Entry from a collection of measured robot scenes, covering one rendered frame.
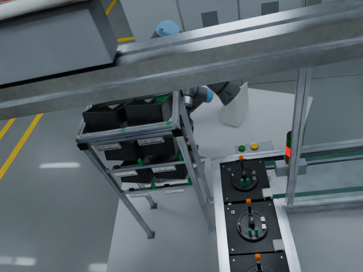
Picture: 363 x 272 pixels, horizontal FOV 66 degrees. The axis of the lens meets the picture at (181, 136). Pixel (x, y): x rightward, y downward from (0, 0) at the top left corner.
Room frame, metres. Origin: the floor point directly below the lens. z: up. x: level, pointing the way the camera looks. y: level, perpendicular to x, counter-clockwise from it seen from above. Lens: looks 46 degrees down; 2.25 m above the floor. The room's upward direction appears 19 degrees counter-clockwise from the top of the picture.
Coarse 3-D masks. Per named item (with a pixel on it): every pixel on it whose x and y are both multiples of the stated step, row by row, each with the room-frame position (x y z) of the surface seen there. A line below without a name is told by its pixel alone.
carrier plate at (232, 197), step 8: (256, 160) 0.87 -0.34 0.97; (224, 168) 0.89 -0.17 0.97; (232, 168) 0.87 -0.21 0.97; (256, 168) 0.83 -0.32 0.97; (264, 168) 0.81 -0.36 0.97; (224, 176) 0.84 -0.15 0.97; (264, 176) 0.76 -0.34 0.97; (224, 184) 0.80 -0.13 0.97; (264, 184) 0.72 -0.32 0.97; (224, 192) 0.75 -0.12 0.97; (232, 192) 0.74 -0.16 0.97; (240, 192) 0.72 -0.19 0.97; (248, 192) 0.71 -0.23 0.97; (256, 192) 0.69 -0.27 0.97; (224, 200) 0.71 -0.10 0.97; (232, 200) 0.69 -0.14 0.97; (240, 200) 0.68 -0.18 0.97; (256, 200) 0.66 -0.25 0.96
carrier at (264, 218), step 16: (224, 208) 0.67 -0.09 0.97; (240, 208) 0.64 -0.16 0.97; (256, 208) 0.61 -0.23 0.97; (272, 208) 0.59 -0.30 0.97; (240, 224) 0.56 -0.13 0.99; (256, 224) 0.53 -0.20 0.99; (272, 224) 0.52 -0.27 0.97; (240, 240) 0.49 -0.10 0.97; (256, 240) 0.47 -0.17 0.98; (272, 240) 0.44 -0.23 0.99
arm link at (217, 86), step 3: (210, 84) 1.41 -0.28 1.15; (213, 84) 1.40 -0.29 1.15; (216, 84) 1.39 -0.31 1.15; (219, 84) 1.38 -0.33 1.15; (222, 84) 1.38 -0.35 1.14; (210, 87) 1.41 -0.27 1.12; (213, 87) 1.39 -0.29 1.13; (216, 87) 1.38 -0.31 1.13; (219, 87) 1.38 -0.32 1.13; (213, 90) 1.40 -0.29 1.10; (216, 90) 1.38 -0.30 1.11; (219, 90) 1.37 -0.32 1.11
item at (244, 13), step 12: (240, 0) 3.57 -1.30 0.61; (252, 0) 3.52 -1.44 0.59; (264, 0) 3.46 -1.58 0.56; (276, 0) 3.41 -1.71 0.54; (288, 0) 3.35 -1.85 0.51; (300, 0) 3.30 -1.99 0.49; (240, 12) 3.58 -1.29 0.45; (252, 12) 3.52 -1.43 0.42; (264, 12) 3.46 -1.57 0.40; (276, 12) 3.40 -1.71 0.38
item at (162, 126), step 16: (144, 96) 0.81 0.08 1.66; (160, 96) 0.80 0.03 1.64; (128, 128) 0.67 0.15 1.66; (144, 128) 0.65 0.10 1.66; (160, 128) 0.64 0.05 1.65; (176, 128) 0.62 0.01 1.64; (192, 144) 0.79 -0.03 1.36; (96, 160) 0.70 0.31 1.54; (192, 176) 0.63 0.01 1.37; (208, 192) 0.78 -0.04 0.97; (128, 208) 0.70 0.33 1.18; (144, 224) 0.70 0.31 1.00; (208, 224) 0.62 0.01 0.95
